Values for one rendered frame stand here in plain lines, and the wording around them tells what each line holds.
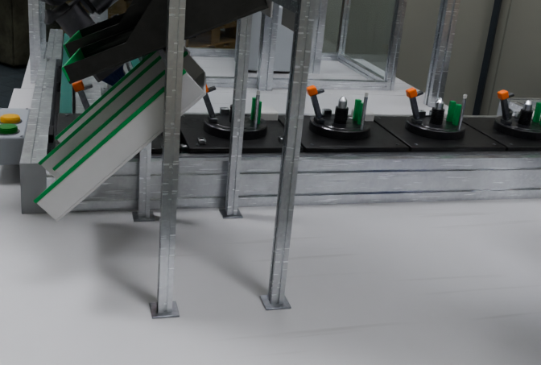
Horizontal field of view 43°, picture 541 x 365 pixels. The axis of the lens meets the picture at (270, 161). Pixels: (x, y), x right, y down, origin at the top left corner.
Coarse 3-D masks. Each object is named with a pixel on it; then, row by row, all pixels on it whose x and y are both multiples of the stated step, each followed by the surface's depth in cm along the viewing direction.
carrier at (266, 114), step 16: (256, 96) 142; (224, 112) 152; (256, 112) 143; (272, 112) 158; (192, 128) 148; (208, 128) 145; (224, 128) 143; (256, 128) 144; (272, 128) 153; (192, 144) 138; (208, 144) 138; (224, 144) 139; (256, 144) 141; (272, 144) 142
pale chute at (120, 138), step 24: (192, 72) 103; (144, 96) 103; (192, 96) 91; (120, 120) 104; (144, 120) 92; (96, 144) 105; (120, 144) 93; (144, 144) 93; (72, 168) 93; (96, 168) 93; (48, 192) 94; (72, 192) 94
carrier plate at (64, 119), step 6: (60, 114) 149; (66, 114) 148; (72, 114) 149; (78, 114) 150; (60, 120) 145; (66, 120) 145; (72, 120) 146; (60, 126) 141; (66, 126) 142; (156, 138) 139; (156, 144) 136; (156, 150) 134; (162, 150) 134; (180, 150) 135
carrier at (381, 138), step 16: (336, 112) 154; (352, 112) 168; (368, 112) 166; (304, 128) 155; (320, 128) 151; (336, 128) 151; (352, 128) 151; (368, 128) 153; (304, 144) 144; (320, 144) 145; (336, 144) 146; (352, 144) 147; (368, 144) 148; (384, 144) 149; (400, 144) 150
